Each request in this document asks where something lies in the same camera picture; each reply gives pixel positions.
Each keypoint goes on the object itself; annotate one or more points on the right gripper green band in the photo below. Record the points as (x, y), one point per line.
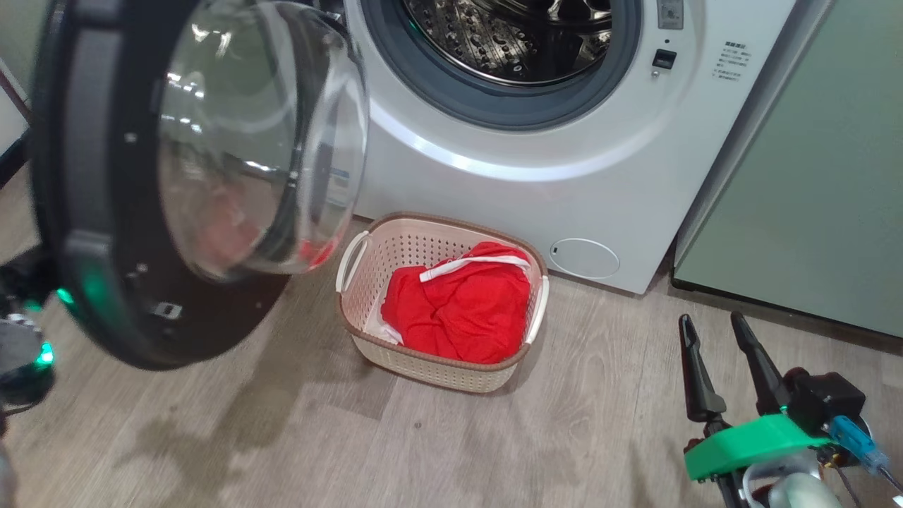
(748, 441)

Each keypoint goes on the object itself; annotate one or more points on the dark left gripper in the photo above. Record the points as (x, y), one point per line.
(21, 353)

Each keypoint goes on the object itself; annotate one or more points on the washer door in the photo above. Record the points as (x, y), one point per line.
(99, 141)

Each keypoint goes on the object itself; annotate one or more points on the red garment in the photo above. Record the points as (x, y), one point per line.
(458, 310)

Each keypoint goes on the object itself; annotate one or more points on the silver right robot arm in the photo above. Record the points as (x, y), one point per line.
(797, 490)

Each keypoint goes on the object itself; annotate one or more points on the white front-load washing machine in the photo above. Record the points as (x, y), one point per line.
(564, 183)

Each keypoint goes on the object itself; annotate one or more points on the cream woven plastic laundry basket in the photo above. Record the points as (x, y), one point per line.
(402, 247)

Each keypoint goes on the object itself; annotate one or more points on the washer drum opening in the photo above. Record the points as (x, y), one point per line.
(437, 92)

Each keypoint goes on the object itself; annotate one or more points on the perforated steel washer drum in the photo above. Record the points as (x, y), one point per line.
(494, 42)

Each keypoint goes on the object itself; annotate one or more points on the round white filter cover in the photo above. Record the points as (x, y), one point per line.
(584, 258)

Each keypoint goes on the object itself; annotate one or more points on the pale green cabinet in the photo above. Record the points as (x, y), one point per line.
(818, 176)

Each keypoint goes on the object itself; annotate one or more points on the grey warning label sticker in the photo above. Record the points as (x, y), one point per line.
(670, 14)

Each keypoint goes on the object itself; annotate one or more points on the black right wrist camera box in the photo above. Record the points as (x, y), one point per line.
(829, 398)

